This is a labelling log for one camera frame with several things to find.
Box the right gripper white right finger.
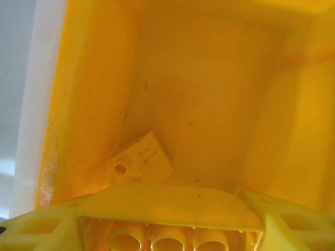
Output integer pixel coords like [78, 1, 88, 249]
[240, 190, 335, 251]

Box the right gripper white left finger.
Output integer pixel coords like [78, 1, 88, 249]
[0, 195, 92, 251]

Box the yellow lego brick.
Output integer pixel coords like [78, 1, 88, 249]
[76, 182, 265, 251]
[106, 130, 174, 189]

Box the white plastic bin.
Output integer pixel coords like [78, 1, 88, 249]
[10, 0, 66, 218]

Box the yellow plastic bin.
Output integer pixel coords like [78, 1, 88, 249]
[36, 0, 335, 218]

